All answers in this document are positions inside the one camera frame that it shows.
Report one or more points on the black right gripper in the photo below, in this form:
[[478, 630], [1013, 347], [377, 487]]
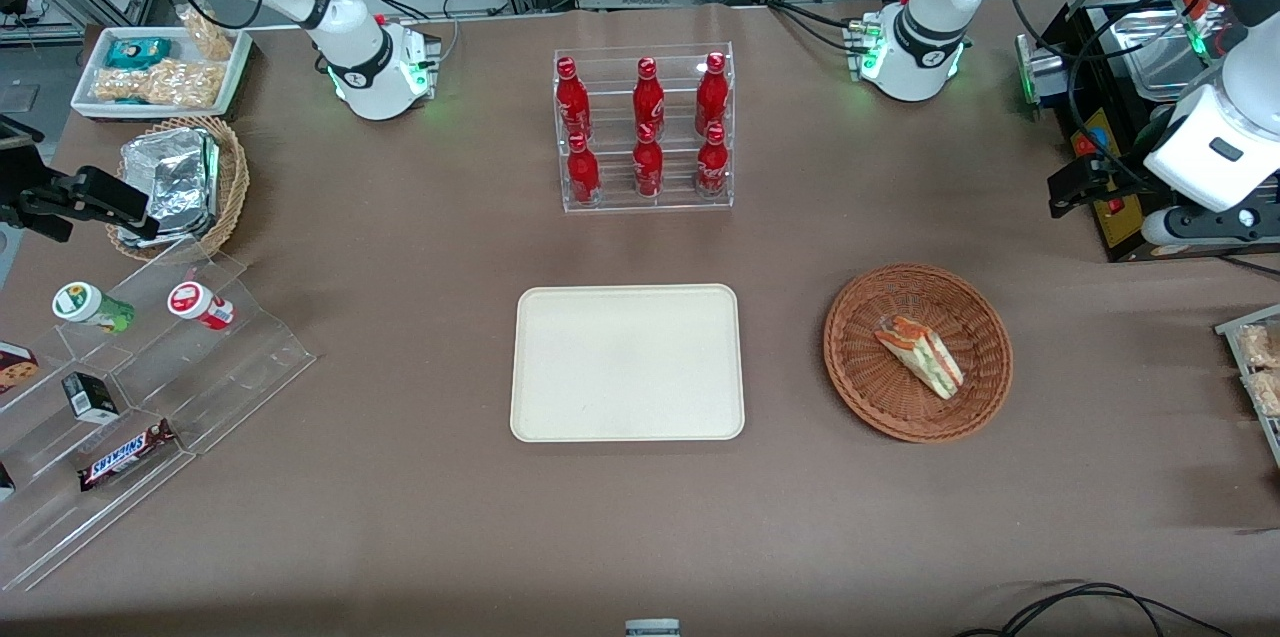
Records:
[[22, 189]]

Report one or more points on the triangular sandwich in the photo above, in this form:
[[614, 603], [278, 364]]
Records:
[[925, 357]]

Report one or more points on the shiny metal tray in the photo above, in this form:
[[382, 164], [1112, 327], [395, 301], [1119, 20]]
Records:
[[1160, 57]]

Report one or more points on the light tan wicker basket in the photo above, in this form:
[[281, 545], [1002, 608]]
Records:
[[235, 177]]

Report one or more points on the tray of snacks right edge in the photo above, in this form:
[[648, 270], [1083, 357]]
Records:
[[1235, 327]]

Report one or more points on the brown round wicker basket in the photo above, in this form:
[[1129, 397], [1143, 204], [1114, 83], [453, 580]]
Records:
[[870, 387]]

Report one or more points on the cream plastic tray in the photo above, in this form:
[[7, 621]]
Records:
[[628, 362]]

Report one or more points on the green yogurt cup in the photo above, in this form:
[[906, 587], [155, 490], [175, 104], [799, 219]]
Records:
[[85, 304]]

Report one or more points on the green lit metal device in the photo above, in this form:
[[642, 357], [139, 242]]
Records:
[[1038, 72]]

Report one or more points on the black control box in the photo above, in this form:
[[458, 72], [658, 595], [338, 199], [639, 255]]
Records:
[[1090, 47]]

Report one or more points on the white rectangular snack bin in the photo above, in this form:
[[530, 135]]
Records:
[[90, 67]]

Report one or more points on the red yogurt cup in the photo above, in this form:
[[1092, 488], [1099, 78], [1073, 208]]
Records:
[[195, 302]]

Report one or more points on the large clear peanut bag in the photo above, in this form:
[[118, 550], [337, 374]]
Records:
[[160, 84]]

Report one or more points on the teal snack packet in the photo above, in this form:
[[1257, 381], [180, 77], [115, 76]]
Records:
[[137, 52]]

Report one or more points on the brown cookie box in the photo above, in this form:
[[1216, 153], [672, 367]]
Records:
[[15, 367]]

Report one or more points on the small black carton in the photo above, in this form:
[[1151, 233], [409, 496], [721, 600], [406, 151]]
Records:
[[90, 397]]

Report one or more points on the small clear snack bag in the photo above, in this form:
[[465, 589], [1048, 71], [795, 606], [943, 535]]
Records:
[[208, 35]]

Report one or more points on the clear acrylic stepped shelf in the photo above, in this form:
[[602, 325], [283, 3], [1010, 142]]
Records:
[[230, 367]]

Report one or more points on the clear wrapped snack pack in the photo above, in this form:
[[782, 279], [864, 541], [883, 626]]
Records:
[[1268, 392], [1260, 345]]

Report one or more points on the Snickers chocolate bar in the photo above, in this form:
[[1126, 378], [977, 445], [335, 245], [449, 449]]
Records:
[[125, 457]]

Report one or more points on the red cola bottle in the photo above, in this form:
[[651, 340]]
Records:
[[571, 102], [648, 102], [583, 172], [712, 167], [711, 97], [648, 167]]

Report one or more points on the clear acrylic bottle rack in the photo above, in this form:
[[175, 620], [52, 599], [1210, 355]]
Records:
[[680, 202]]

